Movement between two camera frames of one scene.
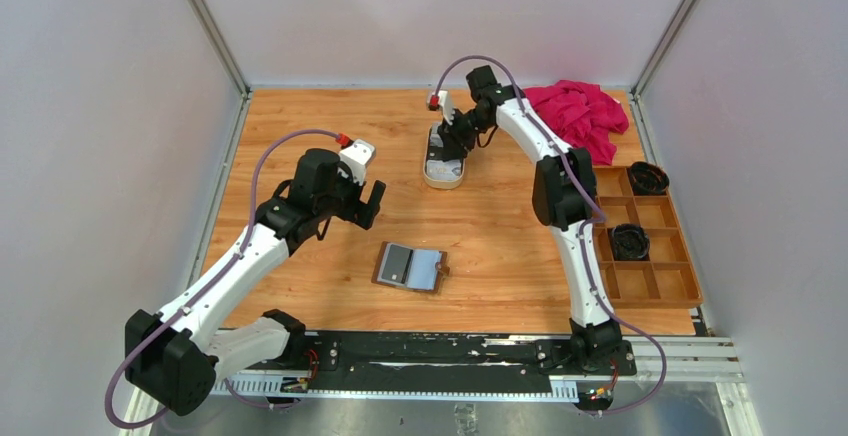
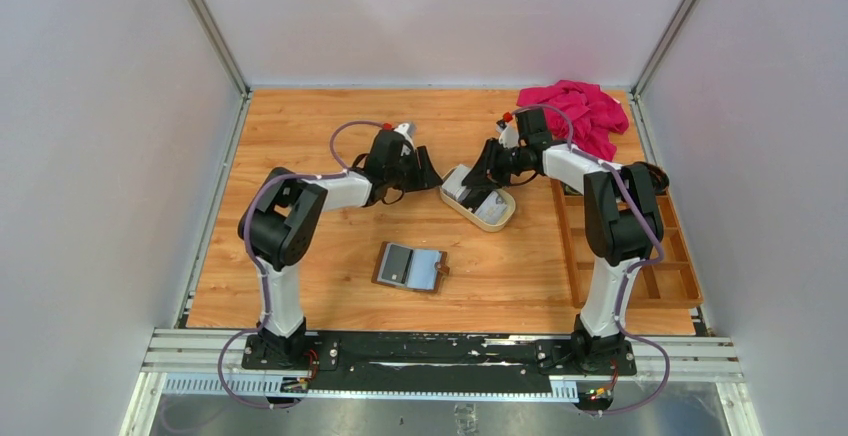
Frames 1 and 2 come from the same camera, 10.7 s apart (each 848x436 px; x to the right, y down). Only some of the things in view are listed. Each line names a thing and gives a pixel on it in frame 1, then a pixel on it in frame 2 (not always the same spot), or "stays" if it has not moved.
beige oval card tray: (441, 174) to (471, 216)
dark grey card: (396, 264) stays
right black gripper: (453, 148) to (487, 168)
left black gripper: (359, 212) to (424, 176)
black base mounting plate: (437, 362) stays
